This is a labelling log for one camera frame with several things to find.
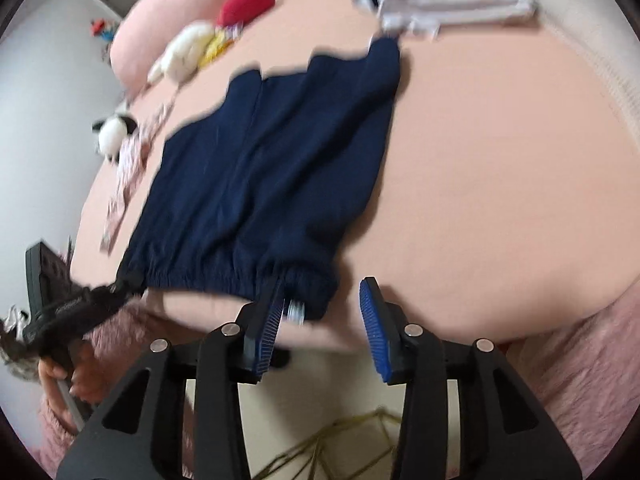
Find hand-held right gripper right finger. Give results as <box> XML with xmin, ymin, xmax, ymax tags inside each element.
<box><xmin>359</xmin><ymin>276</ymin><xmax>583</xmax><ymax>480</ymax></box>

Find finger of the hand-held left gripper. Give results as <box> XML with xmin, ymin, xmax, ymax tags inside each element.
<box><xmin>106</xmin><ymin>261</ymin><xmax>147</xmax><ymax>307</ymax></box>

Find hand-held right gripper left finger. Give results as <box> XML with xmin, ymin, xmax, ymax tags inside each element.
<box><xmin>55</xmin><ymin>280</ymin><xmax>296</xmax><ymax>480</ymax></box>

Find navy blue pants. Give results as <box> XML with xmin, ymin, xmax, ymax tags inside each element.
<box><xmin>120</xmin><ymin>37</ymin><xmax>403</xmax><ymax>323</ymax></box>

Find person's left forearm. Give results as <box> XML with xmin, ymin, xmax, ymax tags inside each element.
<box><xmin>36</xmin><ymin>395</ymin><xmax>81</xmax><ymax>468</ymax></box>

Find person's left hand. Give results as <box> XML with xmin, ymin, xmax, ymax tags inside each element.
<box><xmin>38</xmin><ymin>342</ymin><xmax>109</xmax><ymax>424</ymax></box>

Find white cloth pile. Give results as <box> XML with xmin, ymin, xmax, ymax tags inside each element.
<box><xmin>2</xmin><ymin>305</ymin><xmax>31</xmax><ymax>333</ymax></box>

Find brown furry item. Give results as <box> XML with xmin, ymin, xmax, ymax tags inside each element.
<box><xmin>0</xmin><ymin>330</ymin><xmax>38</xmax><ymax>376</ymax></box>

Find pink patterned garment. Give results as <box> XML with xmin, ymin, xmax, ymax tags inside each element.
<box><xmin>100</xmin><ymin>105</ymin><xmax>173</xmax><ymax>251</ymax></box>

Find panda plush toy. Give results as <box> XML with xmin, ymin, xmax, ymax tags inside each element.
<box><xmin>92</xmin><ymin>112</ymin><xmax>138</xmax><ymax>161</ymax></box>

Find pink bed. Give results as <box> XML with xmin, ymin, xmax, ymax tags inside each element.
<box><xmin>70</xmin><ymin>0</ymin><xmax>640</xmax><ymax>356</ymax></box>

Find person's pink fluffy clothing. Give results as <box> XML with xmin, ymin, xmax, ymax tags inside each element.
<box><xmin>85</xmin><ymin>287</ymin><xmax>640</xmax><ymax>466</ymax></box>

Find white plush toy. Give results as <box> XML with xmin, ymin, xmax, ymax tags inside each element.
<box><xmin>147</xmin><ymin>21</ymin><xmax>216</xmax><ymax>83</ymax></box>

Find colourful small toys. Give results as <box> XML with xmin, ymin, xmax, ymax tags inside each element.
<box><xmin>90</xmin><ymin>19</ymin><xmax>118</xmax><ymax>41</ymax></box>

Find yellow snack packet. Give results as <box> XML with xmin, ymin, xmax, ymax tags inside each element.
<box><xmin>199</xmin><ymin>25</ymin><xmax>243</xmax><ymax>68</ymax></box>

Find pink pillow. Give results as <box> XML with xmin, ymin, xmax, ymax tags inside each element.
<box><xmin>110</xmin><ymin>0</ymin><xmax>281</xmax><ymax>91</ymax></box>

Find red plush toy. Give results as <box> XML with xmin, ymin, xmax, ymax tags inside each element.
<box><xmin>216</xmin><ymin>0</ymin><xmax>276</xmax><ymax>28</ymax></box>

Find cream quilted bed border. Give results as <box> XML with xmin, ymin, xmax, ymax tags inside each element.
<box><xmin>525</xmin><ymin>0</ymin><xmax>640</xmax><ymax>126</ymax></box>

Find gold wire frame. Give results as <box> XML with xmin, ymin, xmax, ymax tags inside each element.
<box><xmin>255</xmin><ymin>407</ymin><xmax>401</xmax><ymax>480</ymax></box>

